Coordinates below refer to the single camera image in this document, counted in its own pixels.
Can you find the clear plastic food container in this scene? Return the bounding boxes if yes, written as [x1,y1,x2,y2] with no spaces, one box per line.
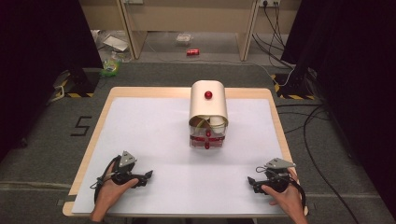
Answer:
[175,33,194,47]

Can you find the white flat carton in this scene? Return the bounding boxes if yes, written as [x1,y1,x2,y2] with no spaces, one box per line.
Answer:
[102,35,130,52]

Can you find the left hand-held gripper black cable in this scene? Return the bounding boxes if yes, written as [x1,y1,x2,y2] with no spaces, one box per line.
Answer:
[90,155,121,204]

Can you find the white roll-top storage box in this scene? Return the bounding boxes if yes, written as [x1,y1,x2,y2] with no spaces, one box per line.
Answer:
[188,79,230,150]

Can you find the person's left hand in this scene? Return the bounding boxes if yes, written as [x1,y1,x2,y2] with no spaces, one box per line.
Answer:
[94,162,140,213]

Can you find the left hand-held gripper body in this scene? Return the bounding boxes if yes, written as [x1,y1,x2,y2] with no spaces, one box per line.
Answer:
[110,150,149,189]

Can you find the green plastic bag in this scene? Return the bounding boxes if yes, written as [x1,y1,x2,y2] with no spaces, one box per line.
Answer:
[99,58,122,77]

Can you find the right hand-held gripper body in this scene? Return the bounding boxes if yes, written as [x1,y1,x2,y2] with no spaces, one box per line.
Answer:
[260,157,297,194]

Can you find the black curtain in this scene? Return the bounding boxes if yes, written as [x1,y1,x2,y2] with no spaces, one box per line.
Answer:
[0,0,105,162]
[280,0,396,216]

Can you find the black socket cables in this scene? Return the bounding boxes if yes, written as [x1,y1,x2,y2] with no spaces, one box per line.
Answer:
[251,2,295,70]

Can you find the red object under container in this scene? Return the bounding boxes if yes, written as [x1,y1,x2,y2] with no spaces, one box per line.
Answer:
[190,133,226,143]

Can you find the light wooden table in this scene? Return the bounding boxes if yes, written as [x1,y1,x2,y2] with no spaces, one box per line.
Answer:
[62,86,309,218]

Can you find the white wall socket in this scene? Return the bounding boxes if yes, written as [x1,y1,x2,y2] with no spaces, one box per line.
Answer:
[258,0,281,8]

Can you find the clear drawer with red knob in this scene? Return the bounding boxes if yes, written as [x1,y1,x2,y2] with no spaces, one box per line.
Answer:
[190,141,226,150]

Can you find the right hand-held gripper black cable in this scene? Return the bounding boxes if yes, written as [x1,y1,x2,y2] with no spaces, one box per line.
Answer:
[255,165,308,210]

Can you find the hazard-striped stand base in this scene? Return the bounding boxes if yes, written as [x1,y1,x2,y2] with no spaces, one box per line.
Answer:
[51,68,101,99]
[270,73,316,101]

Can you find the white cup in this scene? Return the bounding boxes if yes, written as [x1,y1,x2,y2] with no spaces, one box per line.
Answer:
[209,116,227,133]

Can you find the beige wooden desk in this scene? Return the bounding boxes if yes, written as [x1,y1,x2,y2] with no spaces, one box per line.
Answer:
[78,0,303,63]

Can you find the black floor cables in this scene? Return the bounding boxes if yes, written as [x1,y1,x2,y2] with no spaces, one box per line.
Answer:
[276,103,361,224]

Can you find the hand-held gripper black cable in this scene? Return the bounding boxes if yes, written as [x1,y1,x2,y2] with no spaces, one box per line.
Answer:
[255,165,308,210]
[90,155,121,204]

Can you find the person's right hand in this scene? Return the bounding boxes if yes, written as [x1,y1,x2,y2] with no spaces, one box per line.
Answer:
[261,167,305,217]

